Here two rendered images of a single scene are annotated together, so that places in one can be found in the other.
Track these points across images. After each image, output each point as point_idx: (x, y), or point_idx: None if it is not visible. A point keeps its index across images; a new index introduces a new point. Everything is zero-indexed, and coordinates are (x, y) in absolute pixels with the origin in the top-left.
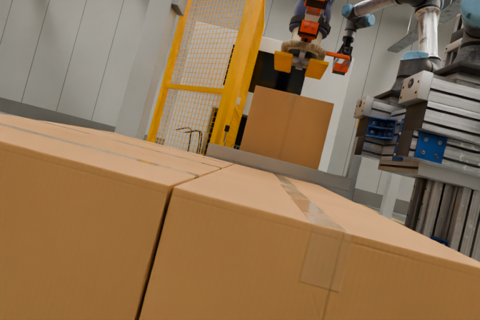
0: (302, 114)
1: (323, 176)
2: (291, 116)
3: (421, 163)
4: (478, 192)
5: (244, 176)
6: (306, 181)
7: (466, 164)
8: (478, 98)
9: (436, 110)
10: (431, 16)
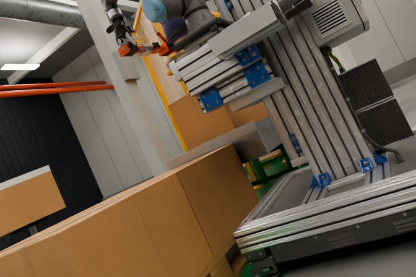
0: None
1: (235, 132)
2: (197, 108)
3: (229, 104)
4: (286, 88)
5: (113, 200)
6: (229, 143)
7: (240, 89)
8: (205, 52)
9: (193, 77)
10: None
